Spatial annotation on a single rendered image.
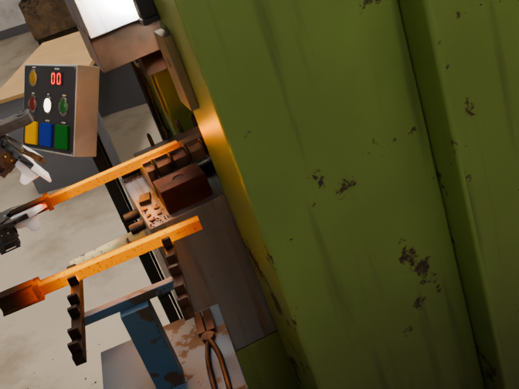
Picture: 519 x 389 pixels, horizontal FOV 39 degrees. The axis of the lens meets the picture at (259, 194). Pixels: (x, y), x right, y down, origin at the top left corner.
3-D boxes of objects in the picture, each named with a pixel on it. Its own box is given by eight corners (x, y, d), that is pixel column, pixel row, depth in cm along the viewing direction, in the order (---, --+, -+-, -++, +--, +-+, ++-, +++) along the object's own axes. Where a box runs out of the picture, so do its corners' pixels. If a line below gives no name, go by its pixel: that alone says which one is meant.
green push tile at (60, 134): (66, 150, 226) (67, 126, 225) (54, 148, 231) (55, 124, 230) (71, 150, 227) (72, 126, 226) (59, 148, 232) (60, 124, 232)
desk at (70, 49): (154, 98, 569) (120, 17, 539) (126, 170, 460) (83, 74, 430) (79, 121, 579) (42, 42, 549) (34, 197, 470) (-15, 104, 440)
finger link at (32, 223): (53, 220, 190) (19, 234, 189) (44, 201, 188) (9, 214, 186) (54, 224, 187) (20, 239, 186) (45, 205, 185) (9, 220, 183)
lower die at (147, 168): (157, 197, 191) (146, 170, 187) (141, 174, 208) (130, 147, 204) (299, 132, 199) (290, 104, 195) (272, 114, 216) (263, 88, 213)
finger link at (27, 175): (39, 196, 180) (11, 173, 181) (54, 177, 180) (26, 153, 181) (34, 196, 177) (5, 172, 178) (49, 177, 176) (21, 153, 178)
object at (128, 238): (76, 277, 236) (69, 264, 234) (73, 270, 241) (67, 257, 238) (199, 218, 244) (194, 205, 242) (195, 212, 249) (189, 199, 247)
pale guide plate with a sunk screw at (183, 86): (191, 111, 158) (163, 38, 151) (181, 102, 166) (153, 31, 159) (199, 107, 159) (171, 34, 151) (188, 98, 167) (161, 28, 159)
